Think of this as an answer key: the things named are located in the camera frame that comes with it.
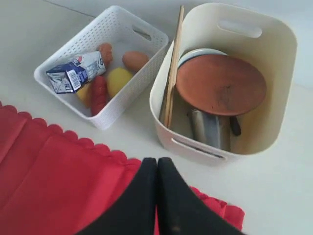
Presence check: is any white perforated plastic basket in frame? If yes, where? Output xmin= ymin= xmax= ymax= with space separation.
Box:
xmin=34 ymin=5 xmax=168 ymax=130

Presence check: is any pale green bowl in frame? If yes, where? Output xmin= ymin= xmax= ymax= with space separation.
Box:
xmin=178 ymin=48 xmax=227 ymax=69

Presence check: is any dark wooden spoon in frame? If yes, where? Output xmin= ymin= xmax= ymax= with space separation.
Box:
xmin=229 ymin=116 xmax=242 ymax=136

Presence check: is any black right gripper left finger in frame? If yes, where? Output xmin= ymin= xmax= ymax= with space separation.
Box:
xmin=78 ymin=158 xmax=157 ymax=235

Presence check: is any red sausage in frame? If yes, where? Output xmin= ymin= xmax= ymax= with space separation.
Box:
xmin=91 ymin=76 xmax=108 ymax=116

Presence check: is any brown oval plate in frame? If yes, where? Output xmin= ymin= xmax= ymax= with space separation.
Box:
xmin=176 ymin=54 xmax=267 ymax=116

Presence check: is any blue white snack packet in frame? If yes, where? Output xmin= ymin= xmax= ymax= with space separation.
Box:
xmin=46 ymin=51 xmax=106 ymax=94

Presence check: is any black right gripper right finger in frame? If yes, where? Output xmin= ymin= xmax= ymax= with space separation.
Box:
xmin=156 ymin=158 xmax=245 ymax=235

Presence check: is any wooden chopstick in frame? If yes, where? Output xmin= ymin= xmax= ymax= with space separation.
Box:
xmin=164 ymin=5 xmax=184 ymax=129
xmin=159 ymin=43 xmax=178 ymax=128

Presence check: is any orange cheese wedge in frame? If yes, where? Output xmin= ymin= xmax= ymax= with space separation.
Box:
xmin=76 ymin=83 xmax=92 ymax=108

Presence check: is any cream plastic bin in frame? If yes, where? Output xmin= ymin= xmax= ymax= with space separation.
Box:
xmin=149 ymin=3 xmax=297 ymax=165

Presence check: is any fried chicken nugget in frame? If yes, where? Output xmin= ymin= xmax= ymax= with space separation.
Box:
xmin=97 ymin=43 xmax=113 ymax=67

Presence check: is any red scalloped cloth mat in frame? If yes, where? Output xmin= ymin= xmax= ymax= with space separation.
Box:
xmin=0 ymin=100 xmax=246 ymax=235

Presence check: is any brown egg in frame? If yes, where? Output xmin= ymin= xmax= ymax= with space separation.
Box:
xmin=122 ymin=51 xmax=149 ymax=72

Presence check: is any yellow lemon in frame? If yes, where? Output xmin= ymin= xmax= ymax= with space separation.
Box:
xmin=107 ymin=67 xmax=133 ymax=98

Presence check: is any stainless steel cup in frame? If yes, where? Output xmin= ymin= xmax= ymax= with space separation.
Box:
xmin=188 ymin=109 xmax=230 ymax=151

